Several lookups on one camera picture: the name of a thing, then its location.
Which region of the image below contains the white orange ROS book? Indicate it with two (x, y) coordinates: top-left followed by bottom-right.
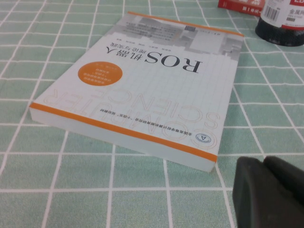
(29, 11), (245, 173)

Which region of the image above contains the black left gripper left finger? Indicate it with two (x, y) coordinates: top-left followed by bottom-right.
(231, 156), (304, 228)

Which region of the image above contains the green checked tablecloth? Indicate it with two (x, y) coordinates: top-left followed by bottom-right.
(0, 0), (304, 228)

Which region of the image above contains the red map cover book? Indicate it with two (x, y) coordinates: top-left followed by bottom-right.
(218, 0), (269, 17)

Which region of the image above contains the black mesh pen holder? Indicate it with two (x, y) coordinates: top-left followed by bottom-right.
(255, 0), (304, 47)

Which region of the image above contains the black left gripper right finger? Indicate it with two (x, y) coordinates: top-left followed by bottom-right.
(262, 155), (304, 207)

